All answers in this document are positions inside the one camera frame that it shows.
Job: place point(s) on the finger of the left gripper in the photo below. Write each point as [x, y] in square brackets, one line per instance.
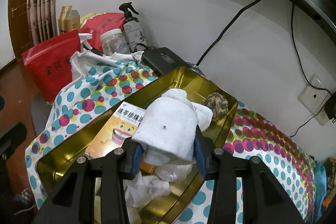
[12, 139]

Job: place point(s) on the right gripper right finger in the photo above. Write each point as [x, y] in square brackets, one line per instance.
[214, 164]

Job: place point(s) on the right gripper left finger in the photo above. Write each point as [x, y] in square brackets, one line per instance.
[117, 166]

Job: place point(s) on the yellow medicine box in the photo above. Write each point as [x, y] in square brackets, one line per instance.
[121, 125]

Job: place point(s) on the white plastic bundle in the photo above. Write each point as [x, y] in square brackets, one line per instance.
[173, 173]

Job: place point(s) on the gold metal tin box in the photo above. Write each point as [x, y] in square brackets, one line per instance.
[166, 209]

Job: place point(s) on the red gift bag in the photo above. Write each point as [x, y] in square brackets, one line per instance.
[48, 63]

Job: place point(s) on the polka dot tablecloth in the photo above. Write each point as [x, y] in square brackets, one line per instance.
[273, 178]

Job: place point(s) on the blue cloth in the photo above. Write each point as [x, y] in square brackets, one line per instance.
[321, 189]

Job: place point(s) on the black set-top box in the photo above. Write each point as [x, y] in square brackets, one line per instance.
[162, 60]

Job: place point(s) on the yellow plush duck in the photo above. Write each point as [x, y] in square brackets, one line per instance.
[329, 197]

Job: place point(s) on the black spray bottle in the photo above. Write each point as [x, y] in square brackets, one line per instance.
[132, 27]

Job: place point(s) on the clear plastic jar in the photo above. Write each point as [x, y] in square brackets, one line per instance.
[113, 41]

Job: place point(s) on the wooden door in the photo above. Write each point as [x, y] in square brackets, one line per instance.
[18, 27]

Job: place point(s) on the white spray bottle head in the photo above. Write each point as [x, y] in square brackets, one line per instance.
[84, 44]

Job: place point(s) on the black power adapter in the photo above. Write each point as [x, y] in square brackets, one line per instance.
[330, 109]

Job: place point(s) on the gold cardboard box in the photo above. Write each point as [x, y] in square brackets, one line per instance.
[68, 19]

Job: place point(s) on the woven rope ball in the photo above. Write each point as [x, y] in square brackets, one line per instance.
[217, 104]

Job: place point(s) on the white wall socket plate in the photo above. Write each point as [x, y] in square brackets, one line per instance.
[314, 99]

